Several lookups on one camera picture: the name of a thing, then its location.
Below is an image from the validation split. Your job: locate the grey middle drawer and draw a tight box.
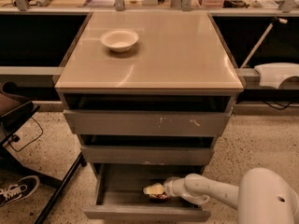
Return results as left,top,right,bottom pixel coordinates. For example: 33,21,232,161
81,135,214,165

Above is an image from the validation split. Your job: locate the black chair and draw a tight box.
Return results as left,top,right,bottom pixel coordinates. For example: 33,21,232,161
0,81,88,224

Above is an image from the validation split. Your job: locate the black floor cable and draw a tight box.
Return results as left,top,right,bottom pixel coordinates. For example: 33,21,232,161
7,116,44,153

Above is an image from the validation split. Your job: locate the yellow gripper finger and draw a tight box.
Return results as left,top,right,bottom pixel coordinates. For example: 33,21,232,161
143,183,164,195

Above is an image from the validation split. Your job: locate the white stick with black tip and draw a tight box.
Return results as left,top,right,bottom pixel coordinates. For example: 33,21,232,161
240,17,288,68

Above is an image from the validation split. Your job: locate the grey drawer cabinet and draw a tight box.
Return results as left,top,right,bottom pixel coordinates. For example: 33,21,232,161
51,10,246,173

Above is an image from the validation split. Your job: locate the black and white sneaker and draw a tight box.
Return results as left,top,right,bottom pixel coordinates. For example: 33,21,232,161
0,175,40,206

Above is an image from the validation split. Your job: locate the red coke can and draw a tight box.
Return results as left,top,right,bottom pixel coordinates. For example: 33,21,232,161
149,194,170,203

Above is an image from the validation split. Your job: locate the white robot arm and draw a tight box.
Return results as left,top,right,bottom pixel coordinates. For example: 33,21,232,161
143,168,299,224

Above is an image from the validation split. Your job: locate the grey bottom drawer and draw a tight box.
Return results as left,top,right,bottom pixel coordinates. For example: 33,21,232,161
83,163,210,222

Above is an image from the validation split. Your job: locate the white bowl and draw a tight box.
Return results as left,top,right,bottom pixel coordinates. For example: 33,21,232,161
100,29,139,53

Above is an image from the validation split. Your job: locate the grey drawer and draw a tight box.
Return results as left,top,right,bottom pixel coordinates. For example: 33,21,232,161
64,103,232,137
81,135,214,165
83,163,210,222

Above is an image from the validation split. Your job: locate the grey top drawer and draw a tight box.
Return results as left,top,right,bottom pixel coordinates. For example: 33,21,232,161
64,103,232,137

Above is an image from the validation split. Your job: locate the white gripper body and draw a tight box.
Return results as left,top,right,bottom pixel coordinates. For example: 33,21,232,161
164,177,187,197

